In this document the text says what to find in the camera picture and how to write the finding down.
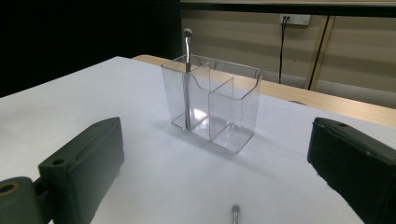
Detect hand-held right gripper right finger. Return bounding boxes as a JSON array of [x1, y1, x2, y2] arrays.
[[306, 117, 396, 224]]

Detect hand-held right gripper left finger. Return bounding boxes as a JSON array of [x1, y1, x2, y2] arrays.
[[37, 117, 125, 224]]

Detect clear acrylic organizer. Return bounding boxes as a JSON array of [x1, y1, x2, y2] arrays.
[[161, 53, 263, 155]]

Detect black curtain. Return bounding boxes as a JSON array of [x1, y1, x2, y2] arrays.
[[0, 0, 183, 99]]

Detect black wall cable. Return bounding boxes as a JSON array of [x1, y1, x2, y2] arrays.
[[277, 17, 289, 85]]

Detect white wall socket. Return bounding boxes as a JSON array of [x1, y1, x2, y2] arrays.
[[278, 13, 312, 27]]

